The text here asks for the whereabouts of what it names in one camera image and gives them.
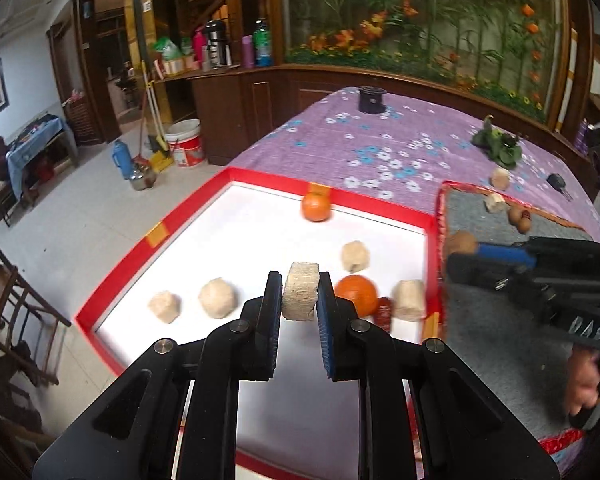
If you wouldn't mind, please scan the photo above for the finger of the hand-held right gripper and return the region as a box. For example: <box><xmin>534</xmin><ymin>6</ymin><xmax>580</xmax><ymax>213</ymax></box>
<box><xmin>475</xmin><ymin>241</ymin><xmax>538</xmax><ymax>270</ymax></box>
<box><xmin>446</xmin><ymin>252</ymin><xmax>518</xmax><ymax>293</ymax></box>

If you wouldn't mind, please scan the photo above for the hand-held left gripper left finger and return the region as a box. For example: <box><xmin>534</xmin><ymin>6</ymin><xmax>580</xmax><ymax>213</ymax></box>
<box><xmin>32</xmin><ymin>271</ymin><xmax>284</xmax><ymax>480</ymax></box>

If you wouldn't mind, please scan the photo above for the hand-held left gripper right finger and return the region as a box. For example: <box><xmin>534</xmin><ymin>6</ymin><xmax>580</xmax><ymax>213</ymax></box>
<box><xmin>316</xmin><ymin>271</ymin><xmax>561</xmax><ymax>480</ymax></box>

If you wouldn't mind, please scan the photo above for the large pale sugarcane piece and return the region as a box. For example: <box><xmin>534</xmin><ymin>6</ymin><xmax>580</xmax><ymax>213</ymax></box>
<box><xmin>281</xmin><ymin>261</ymin><xmax>321</xmax><ymax>322</ymax></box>

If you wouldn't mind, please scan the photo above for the orange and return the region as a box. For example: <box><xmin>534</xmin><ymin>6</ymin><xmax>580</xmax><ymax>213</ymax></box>
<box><xmin>301</xmin><ymin>191</ymin><xmax>331</xmax><ymax>223</ymax></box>
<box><xmin>334</xmin><ymin>274</ymin><xmax>380</xmax><ymax>318</ymax></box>

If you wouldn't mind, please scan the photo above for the round beige ball snack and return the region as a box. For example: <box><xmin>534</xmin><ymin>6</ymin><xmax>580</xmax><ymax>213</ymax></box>
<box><xmin>198</xmin><ymin>277</ymin><xmax>239</xmax><ymax>319</ymax></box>

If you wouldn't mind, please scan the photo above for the red box with white inside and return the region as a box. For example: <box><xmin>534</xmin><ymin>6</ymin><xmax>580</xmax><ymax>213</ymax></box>
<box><xmin>75</xmin><ymin>166</ymin><xmax>446</xmax><ymax>480</ymax></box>

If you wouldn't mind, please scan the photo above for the person's right hand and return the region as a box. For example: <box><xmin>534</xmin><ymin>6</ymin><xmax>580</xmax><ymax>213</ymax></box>
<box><xmin>564</xmin><ymin>347</ymin><xmax>600</xmax><ymax>417</ymax></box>

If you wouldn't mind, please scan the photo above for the black device with metal tongue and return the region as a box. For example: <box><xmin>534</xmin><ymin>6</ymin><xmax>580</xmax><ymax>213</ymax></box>
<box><xmin>546</xmin><ymin>172</ymin><xmax>573</xmax><ymax>201</ymax></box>

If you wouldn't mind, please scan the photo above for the grey mat with red border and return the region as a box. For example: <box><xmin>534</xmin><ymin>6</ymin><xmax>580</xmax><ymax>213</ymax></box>
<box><xmin>432</xmin><ymin>180</ymin><xmax>600</xmax><ymax>461</ymax></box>

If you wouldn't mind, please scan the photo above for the green toy figure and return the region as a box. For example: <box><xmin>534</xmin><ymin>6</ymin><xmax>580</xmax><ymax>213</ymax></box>
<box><xmin>471</xmin><ymin>115</ymin><xmax>523</xmax><ymax>170</ymax></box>

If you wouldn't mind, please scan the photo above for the purple bottle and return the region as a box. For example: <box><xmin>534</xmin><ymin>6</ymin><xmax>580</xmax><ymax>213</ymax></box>
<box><xmin>575</xmin><ymin>119</ymin><xmax>592</xmax><ymax>156</ymax></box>

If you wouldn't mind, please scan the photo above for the purple floral blanket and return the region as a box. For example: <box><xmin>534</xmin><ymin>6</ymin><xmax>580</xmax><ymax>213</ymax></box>
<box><xmin>227</xmin><ymin>86</ymin><xmax>600</xmax><ymax>480</ymax></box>

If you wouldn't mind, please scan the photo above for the small black container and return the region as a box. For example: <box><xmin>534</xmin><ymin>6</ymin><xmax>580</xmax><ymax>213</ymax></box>
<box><xmin>357</xmin><ymin>86</ymin><xmax>387</xmax><ymax>115</ymax></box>

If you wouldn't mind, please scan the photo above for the metal kettle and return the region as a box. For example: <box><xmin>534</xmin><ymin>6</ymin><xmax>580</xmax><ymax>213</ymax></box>
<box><xmin>129</xmin><ymin>162</ymin><xmax>157</xmax><ymax>192</ymax></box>

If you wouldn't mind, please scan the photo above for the white and yellow scroll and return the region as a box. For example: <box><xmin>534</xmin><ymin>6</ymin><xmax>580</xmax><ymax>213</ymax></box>
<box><xmin>562</xmin><ymin>27</ymin><xmax>578</xmax><ymax>126</ymax></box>

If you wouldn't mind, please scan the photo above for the yellow dustpan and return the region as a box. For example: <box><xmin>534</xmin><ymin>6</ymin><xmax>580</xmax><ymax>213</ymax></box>
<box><xmin>149</xmin><ymin>150</ymin><xmax>175</xmax><ymax>173</ymax></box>

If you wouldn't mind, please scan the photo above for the white plastic bucket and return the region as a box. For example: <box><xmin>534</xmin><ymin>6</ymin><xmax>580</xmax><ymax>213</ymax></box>
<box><xmin>165</xmin><ymin>119</ymin><xmax>203</xmax><ymax>167</ymax></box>

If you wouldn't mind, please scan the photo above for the low wooden cabinet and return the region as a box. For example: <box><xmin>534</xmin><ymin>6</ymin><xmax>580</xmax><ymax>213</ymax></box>
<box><xmin>187</xmin><ymin>62</ymin><xmax>596</xmax><ymax>166</ymax></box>

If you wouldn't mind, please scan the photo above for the blue thermos jug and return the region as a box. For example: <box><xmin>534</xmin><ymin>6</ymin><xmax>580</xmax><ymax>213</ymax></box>
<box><xmin>111</xmin><ymin>140</ymin><xmax>133</xmax><ymax>181</ymax></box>

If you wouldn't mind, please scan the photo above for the dark wooden chair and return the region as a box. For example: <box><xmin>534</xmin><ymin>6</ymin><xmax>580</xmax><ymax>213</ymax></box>
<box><xmin>0</xmin><ymin>200</ymin><xmax>73</xmax><ymax>461</ymax></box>

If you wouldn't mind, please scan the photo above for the broom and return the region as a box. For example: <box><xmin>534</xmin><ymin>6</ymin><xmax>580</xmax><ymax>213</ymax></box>
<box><xmin>137</xmin><ymin>60</ymin><xmax>156</xmax><ymax>158</ymax></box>

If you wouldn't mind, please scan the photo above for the green bottle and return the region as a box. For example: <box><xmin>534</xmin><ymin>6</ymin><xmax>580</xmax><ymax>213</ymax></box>
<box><xmin>253</xmin><ymin>19</ymin><xmax>273</xmax><ymax>67</ymax></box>

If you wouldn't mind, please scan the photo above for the black thermos flask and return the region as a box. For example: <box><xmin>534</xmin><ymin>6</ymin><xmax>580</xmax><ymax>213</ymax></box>
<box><xmin>202</xmin><ymin>20</ymin><xmax>232</xmax><ymax>68</ymax></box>

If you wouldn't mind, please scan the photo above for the green and white bag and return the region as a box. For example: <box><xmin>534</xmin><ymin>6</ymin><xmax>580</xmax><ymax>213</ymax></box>
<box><xmin>152</xmin><ymin>36</ymin><xmax>183</xmax><ymax>63</ymax></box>

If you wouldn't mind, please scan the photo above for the table with blue cloth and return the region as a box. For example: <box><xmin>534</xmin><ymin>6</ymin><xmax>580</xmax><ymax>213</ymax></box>
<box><xmin>5</xmin><ymin>115</ymin><xmax>78</xmax><ymax>201</ymax></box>

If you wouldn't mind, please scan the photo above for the tall wooden display shelf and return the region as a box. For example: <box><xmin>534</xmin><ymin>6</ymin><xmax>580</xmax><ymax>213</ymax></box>
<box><xmin>47</xmin><ymin>0</ymin><xmax>286</xmax><ymax>146</ymax></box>

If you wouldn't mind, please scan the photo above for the flower garden wall mural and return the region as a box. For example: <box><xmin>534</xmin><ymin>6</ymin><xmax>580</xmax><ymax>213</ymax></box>
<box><xmin>280</xmin><ymin>0</ymin><xmax>568</xmax><ymax>123</ymax></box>

